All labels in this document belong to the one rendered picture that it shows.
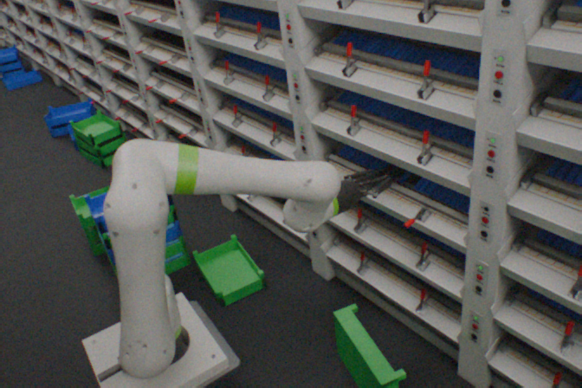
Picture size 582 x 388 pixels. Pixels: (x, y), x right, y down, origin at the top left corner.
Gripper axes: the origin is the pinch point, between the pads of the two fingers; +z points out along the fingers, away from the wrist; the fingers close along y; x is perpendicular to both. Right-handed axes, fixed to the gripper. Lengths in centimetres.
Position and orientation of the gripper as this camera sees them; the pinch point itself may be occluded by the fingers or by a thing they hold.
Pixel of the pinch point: (389, 172)
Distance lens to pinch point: 159.1
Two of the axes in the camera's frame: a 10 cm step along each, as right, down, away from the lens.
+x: 0.3, 8.9, 4.5
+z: 7.7, -3.0, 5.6
